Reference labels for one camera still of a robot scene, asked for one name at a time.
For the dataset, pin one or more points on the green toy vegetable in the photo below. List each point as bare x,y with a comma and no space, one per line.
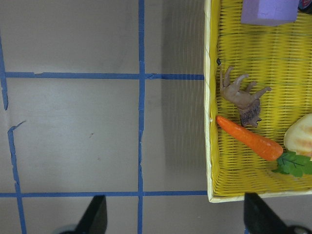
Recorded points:
289,163

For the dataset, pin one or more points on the purple cube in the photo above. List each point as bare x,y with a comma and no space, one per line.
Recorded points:
269,12

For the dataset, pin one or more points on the yellow toy banana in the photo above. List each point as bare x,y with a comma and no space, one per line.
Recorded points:
298,138

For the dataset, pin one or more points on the yellow plastic basket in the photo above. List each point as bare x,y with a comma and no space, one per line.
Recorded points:
278,57

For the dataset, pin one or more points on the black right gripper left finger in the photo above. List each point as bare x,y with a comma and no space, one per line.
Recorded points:
94,220

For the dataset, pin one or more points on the brown toy lion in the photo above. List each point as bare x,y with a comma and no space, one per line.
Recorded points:
247,104

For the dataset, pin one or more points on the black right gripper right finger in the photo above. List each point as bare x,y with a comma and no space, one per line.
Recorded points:
259,218

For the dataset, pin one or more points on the orange toy carrot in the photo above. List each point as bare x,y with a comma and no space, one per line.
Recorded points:
264,147

